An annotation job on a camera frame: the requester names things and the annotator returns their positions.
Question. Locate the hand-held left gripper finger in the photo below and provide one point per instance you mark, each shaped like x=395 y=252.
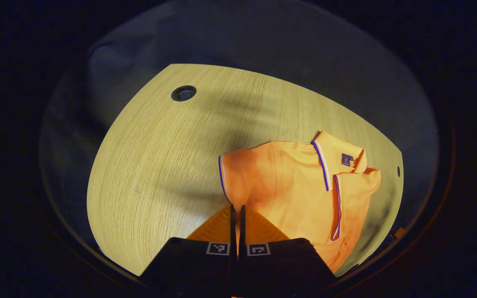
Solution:
x=242 y=231
x=232 y=231

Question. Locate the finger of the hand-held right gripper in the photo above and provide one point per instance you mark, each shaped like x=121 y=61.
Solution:
x=398 y=233

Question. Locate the orange T-shirt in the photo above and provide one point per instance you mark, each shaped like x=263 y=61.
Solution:
x=288 y=186

